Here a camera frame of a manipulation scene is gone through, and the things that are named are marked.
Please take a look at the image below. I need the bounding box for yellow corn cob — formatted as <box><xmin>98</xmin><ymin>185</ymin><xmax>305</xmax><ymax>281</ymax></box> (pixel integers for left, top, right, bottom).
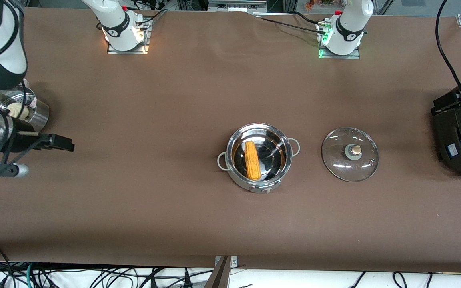
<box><xmin>244</xmin><ymin>141</ymin><xmax>261</xmax><ymax>181</ymax></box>

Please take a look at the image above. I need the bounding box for glass pot lid with knob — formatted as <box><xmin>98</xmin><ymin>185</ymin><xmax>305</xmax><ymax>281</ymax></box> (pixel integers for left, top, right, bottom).
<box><xmin>321</xmin><ymin>127</ymin><xmax>379</xmax><ymax>182</ymax></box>

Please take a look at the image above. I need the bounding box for stainless steel steamer pot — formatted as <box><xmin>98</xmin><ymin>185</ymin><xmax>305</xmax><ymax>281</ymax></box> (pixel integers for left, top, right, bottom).
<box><xmin>0</xmin><ymin>86</ymin><xmax>50</xmax><ymax>138</ymax></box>

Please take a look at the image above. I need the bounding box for white steamed bun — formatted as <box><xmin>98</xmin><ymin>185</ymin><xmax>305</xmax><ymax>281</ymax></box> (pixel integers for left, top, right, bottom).
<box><xmin>8</xmin><ymin>103</ymin><xmax>30</xmax><ymax>120</ymax></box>

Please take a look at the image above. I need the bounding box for brown table cover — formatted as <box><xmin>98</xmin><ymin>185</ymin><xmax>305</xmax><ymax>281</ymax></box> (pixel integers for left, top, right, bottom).
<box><xmin>0</xmin><ymin>7</ymin><xmax>461</xmax><ymax>272</ymax></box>

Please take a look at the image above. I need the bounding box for metal bracket at table edge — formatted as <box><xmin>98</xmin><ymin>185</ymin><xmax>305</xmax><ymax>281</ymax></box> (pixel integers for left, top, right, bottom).
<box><xmin>204</xmin><ymin>255</ymin><xmax>238</xmax><ymax>288</ymax></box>

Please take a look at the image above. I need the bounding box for steel pot with grey handles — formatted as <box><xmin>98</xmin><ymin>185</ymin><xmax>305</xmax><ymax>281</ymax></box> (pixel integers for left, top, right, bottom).
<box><xmin>217</xmin><ymin>123</ymin><xmax>300</xmax><ymax>194</ymax></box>

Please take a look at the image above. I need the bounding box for grey metal rail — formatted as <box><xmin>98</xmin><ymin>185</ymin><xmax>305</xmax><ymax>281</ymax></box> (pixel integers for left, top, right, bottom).
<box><xmin>208</xmin><ymin>0</ymin><xmax>268</xmax><ymax>12</ymax></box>

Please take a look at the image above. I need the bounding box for black cable to arm base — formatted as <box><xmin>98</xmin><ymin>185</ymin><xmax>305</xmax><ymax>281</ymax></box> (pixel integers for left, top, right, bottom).
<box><xmin>255</xmin><ymin>11</ymin><xmax>329</xmax><ymax>34</ymax></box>

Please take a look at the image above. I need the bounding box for black appliance cable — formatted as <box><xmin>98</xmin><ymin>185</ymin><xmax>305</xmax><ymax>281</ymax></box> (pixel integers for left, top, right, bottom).
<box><xmin>435</xmin><ymin>0</ymin><xmax>461</xmax><ymax>94</ymax></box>

